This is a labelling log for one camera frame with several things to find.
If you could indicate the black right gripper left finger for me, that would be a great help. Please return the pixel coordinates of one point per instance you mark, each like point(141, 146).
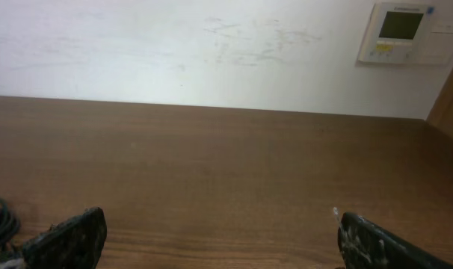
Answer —
point(76, 243)

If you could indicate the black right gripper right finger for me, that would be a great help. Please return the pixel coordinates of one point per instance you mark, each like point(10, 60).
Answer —
point(363, 244)

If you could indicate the white wall control panel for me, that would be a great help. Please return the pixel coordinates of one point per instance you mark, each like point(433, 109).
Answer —
point(405, 33)

